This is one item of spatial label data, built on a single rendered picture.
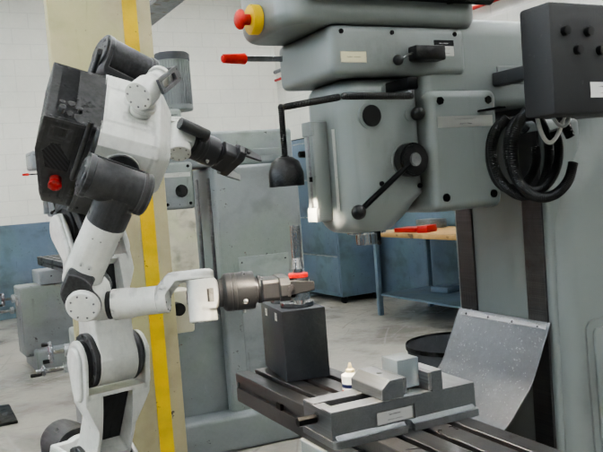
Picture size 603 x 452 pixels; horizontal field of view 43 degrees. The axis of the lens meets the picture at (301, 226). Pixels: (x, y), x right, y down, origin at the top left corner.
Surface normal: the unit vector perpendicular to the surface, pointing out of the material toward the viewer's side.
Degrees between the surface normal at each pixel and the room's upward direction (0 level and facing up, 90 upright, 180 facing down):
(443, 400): 90
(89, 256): 108
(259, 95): 90
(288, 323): 90
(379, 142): 90
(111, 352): 74
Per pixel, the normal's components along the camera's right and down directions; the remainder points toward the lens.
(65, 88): 0.42, -0.64
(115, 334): 0.58, -0.27
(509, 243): -0.89, 0.09
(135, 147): 0.39, 0.00
